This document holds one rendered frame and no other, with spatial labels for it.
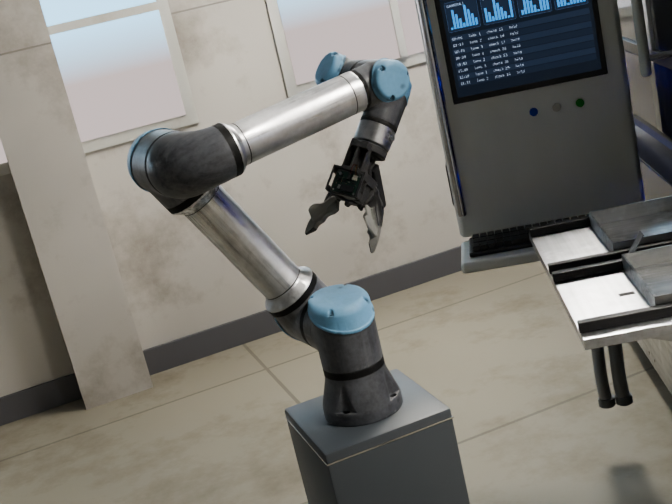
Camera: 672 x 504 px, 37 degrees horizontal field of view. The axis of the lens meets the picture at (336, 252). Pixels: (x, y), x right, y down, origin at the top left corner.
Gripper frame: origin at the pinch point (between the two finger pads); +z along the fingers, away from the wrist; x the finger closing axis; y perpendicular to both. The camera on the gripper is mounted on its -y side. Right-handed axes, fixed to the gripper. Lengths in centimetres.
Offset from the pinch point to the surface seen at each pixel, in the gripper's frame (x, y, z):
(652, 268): 53, -29, -18
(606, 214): 34, -56, -34
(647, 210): 42, -59, -38
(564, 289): 38.4, -24.1, -8.0
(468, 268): 3, -66, -15
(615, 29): 20, -64, -84
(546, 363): -5, -204, -13
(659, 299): 59, -9, -8
